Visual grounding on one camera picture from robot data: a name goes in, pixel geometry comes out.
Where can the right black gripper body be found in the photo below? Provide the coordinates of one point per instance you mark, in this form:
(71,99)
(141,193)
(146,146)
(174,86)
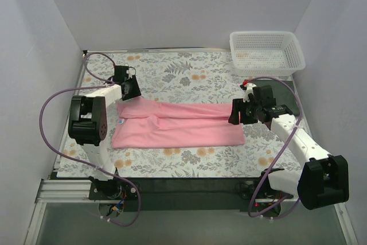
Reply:
(239,112)

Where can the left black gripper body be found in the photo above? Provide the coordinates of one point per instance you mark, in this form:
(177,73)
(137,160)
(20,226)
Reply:
(131,88)

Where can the pink t shirt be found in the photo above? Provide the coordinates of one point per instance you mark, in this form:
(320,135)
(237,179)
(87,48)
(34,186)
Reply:
(149,124)

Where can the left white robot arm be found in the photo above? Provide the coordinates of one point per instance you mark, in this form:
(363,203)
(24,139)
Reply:
(88,124)

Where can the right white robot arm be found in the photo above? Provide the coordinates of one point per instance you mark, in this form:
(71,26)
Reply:
(324,179)

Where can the folded dark green t shirt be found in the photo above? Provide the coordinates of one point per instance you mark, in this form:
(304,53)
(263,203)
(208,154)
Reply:
(283,95)

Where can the floral patterned table mat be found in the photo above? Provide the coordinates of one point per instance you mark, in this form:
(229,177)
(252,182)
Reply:
(190,77)

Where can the white plastic basket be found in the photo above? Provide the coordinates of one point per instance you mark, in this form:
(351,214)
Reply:
(266,53)

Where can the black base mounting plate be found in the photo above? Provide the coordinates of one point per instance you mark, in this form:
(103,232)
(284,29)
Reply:
(176,194)

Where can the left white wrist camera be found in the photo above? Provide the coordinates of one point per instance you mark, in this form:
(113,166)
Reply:
(131,71)

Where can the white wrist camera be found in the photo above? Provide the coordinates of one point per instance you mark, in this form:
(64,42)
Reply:
(131,71)
(248,89)

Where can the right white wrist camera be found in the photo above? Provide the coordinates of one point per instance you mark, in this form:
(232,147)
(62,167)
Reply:
(248,89)

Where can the aluminium table frame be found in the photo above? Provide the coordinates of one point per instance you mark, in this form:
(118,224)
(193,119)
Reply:
(65,215)

